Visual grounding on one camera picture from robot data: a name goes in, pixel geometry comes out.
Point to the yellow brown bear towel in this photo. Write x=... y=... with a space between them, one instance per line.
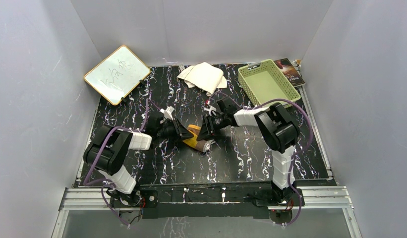
x=202 y=145

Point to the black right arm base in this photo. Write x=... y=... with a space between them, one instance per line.
x=278 y=198

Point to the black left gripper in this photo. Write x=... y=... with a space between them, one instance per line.
x=180 y=132

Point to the crumpled white cloth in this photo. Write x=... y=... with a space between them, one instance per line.
x=205 y=77

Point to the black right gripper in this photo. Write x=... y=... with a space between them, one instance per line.
x=204 y=134

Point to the green perforated plastic basket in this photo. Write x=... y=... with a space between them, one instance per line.
x=263 y=81

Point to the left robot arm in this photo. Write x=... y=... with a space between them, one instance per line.
x=109 y=148

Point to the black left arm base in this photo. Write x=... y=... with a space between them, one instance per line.
x=127 y=198

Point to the aluminium front rail frame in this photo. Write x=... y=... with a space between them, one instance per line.
x=210 y=199

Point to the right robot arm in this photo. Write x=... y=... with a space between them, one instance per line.
x=279 y=131

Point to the dark book with red cover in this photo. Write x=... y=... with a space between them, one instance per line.
x=291 y=71

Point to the white board with wooden frame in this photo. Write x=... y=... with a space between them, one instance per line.
x=117 y=75

